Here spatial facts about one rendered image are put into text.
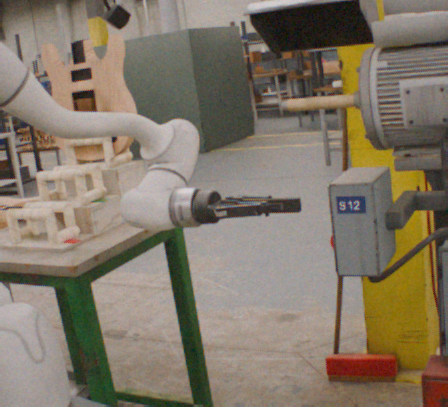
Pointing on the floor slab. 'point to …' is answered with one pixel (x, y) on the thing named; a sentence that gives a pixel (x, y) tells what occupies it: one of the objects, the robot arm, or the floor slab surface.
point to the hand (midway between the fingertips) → (284, 205)
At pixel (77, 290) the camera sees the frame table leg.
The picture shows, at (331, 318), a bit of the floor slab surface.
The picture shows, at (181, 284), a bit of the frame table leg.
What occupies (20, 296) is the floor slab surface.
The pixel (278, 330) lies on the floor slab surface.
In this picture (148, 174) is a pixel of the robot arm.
